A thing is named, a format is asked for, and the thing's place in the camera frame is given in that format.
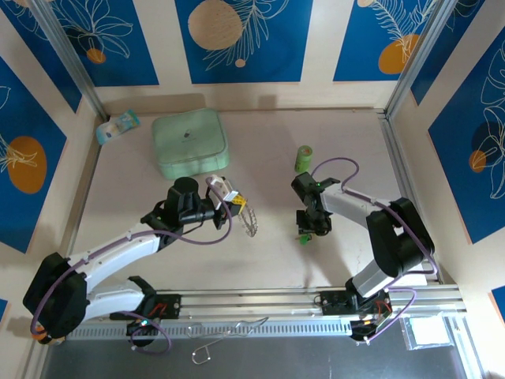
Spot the aluminium frame post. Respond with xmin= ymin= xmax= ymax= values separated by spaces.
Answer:
xmin=29 ymin=0 xmax=110 ymax=122
xmin=384 ymin=0 xmax=461 ymax=119

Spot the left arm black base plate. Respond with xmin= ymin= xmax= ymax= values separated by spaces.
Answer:
xmin=145 ymin=294 xmax=182 ymax=321

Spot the metal wire hanger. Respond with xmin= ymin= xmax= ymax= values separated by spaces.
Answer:
xmin=187 ymin=316 xmax=270 ymax=365

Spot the aluminium side rail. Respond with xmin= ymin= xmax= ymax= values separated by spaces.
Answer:
xmin=378 ymin=112 xmax=447 ymax=285

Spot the light blue wipes packet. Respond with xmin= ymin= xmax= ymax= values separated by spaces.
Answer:
xmin=95 ymin=110 xmax=142 ymax=146

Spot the clear plastic packet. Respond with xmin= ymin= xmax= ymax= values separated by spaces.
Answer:
xmin=400 ymin=315 xmax=455 ymax=351

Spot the mint green square case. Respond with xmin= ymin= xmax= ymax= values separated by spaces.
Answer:
xmin=151 ymin=107 xmax=231 ymax=180

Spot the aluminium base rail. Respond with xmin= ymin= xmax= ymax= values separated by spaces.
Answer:
xmin=37 ymin=289 xmax=469 ymax=323

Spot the black controller board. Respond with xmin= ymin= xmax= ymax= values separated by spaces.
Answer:
xmin=125 ymin=315 xmax=161 ymax=337
xmin=350 ymin=303 xmax=394 ymax=341

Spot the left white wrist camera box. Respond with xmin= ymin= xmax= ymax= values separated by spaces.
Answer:
xmin=205 ymin=174 xmax=234 ymax=206

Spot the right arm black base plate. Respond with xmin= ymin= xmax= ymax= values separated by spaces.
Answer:
xmin=321 ymin=290 xmax=391 ymax=317

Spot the green cylindrical can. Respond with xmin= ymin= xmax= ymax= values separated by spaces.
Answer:
xmin=294 ymin=144 xmax=313 ymax=174

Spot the grey slotted cable duct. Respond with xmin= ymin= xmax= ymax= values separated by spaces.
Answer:
xmin=66 ymin=319 xmax=407 ymax=340

